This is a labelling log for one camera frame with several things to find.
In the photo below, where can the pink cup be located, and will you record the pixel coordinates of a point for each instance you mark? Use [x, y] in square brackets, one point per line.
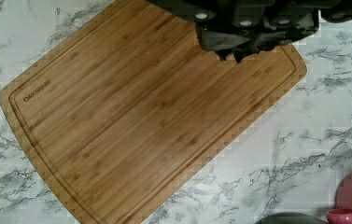
[340, 216]

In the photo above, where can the grey round object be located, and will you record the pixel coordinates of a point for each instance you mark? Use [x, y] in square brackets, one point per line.
[290, 218]

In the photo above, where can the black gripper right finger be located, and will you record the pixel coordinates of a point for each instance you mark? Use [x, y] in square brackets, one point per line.
[280, 27]

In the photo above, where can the bamboo cutting board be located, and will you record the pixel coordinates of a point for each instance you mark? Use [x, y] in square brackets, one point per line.
[128, 108]

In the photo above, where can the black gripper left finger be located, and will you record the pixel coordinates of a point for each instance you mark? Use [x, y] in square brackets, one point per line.
[221, 35]

